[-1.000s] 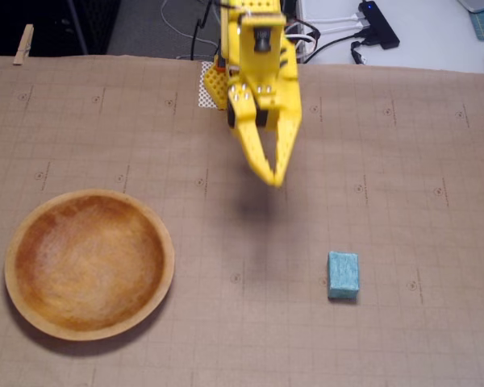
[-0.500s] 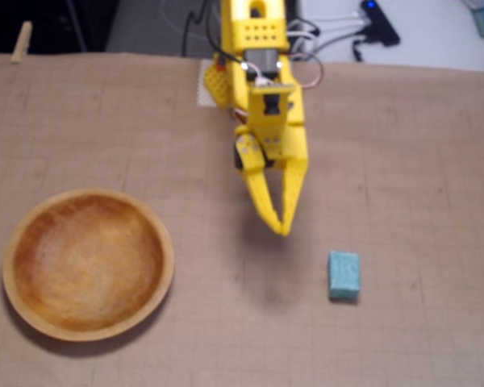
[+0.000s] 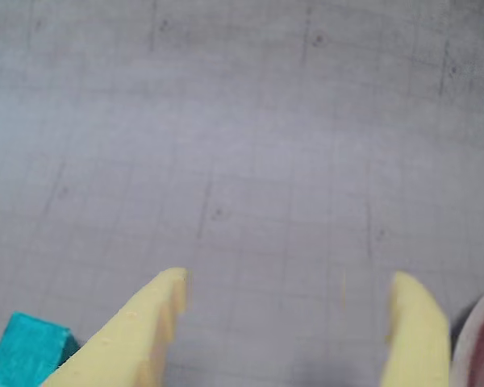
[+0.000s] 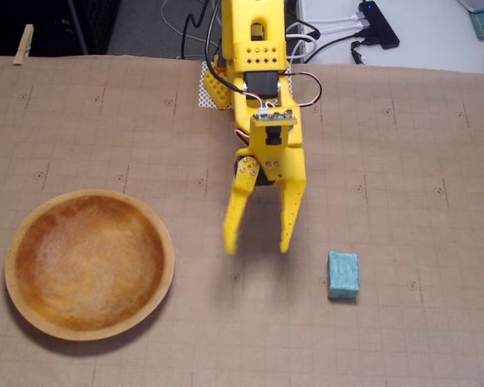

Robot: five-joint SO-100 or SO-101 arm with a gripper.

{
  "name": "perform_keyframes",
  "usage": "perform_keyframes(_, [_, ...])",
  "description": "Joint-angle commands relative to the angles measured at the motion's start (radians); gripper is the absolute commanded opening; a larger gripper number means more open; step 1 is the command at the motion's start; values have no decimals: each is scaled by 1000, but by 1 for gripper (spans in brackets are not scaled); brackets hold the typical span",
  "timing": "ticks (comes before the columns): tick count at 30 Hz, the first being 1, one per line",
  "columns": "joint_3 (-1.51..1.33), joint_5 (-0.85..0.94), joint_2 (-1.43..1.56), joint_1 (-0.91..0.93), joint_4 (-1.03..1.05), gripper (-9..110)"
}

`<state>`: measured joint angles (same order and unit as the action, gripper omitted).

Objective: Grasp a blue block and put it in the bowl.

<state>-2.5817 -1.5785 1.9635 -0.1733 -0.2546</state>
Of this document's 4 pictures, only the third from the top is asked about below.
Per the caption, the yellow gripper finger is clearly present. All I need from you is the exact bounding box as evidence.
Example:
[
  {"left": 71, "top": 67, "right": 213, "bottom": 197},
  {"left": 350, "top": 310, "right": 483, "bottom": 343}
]
[
  {"left": 380, "top": 271, "right": 453, "bottom": 387},
  {"left": 42, "top": 267, "right": 192, "bottom": 387}
]

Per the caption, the blue block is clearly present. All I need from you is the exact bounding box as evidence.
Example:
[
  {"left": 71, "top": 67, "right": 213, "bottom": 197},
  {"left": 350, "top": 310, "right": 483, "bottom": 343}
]
[{"left": 0, "top": 312, "right": 80, "bottom": 387}]

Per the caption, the round wooden bowl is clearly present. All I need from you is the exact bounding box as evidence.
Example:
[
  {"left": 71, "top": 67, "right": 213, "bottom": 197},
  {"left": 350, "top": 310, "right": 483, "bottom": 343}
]
[{"left": 449, "top": 280, "right": 484, "bottom": 387}]

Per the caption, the brown grid paper mat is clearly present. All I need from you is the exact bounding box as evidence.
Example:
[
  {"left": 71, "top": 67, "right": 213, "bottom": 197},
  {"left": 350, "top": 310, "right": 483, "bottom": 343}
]
[{"left": 0, "top": 0, "right": 484, "bottom": 387}]

